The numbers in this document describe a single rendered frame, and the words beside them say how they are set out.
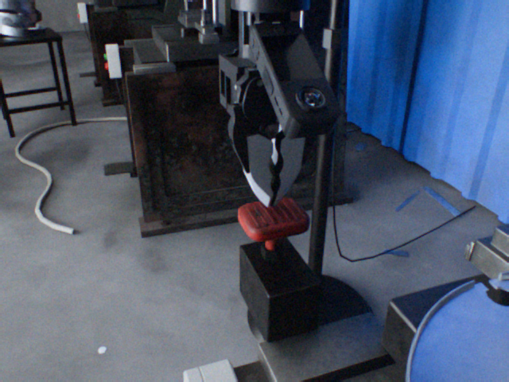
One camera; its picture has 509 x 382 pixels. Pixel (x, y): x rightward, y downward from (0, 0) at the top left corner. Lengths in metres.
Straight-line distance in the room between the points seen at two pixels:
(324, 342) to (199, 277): 1.12
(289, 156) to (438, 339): 0.22
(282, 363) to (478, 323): 0.21
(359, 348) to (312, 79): 0.28
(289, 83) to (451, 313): 0.21
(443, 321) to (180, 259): 1.40
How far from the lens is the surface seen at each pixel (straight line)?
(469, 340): 0.35
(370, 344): 0.52
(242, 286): 0.56
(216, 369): 0.51
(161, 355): 1.38
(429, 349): 0.34
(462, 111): 2.21
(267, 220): 0.48
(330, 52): 1.07
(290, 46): 0.41
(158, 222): 1.86
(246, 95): 0.42
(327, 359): 0.50
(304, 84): 0.38
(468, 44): 2.16
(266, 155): 0.45
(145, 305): 1.53
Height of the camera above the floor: 1.02
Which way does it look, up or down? 28 degrees down
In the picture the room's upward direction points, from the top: straight up
